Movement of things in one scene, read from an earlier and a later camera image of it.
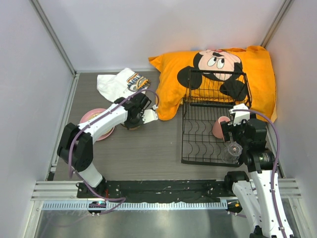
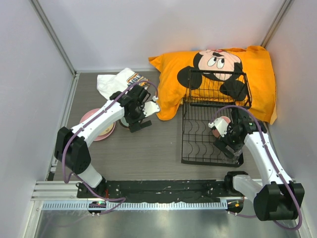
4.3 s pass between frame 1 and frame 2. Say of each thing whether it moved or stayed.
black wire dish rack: stayed
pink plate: stayed
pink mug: stayed
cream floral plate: moved
